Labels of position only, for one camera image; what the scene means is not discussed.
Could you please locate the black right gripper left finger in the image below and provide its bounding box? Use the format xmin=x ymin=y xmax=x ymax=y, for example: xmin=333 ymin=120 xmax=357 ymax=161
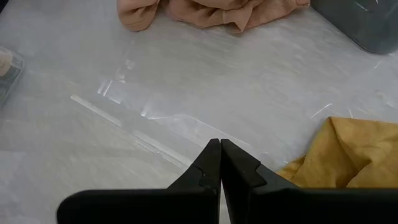
xmin=57 ymin=138 xmax=222 ymax=224

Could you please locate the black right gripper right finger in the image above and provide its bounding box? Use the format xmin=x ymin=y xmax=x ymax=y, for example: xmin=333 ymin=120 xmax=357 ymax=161
xmin=220 ymin=138 xmax=398 ymax=224

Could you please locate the mustard yellow cloth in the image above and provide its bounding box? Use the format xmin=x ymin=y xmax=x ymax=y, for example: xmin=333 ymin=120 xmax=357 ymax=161
xmin=275 ymin=116 xmax=398 ymax=190

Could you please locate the clear plastic bin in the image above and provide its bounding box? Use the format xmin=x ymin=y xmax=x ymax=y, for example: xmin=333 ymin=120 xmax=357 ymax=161
xmin=0 ymin=45 xmax=26 ymax=110

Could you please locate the grey plastic bin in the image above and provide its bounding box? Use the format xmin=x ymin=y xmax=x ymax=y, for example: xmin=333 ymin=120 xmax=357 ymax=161
xmin=310 ymin=0 xmax=398 ymax=55

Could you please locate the pink cloth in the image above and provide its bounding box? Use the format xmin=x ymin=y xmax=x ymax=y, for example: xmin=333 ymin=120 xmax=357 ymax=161
xmin=117 ymin=0 xmax=311 ymax=34

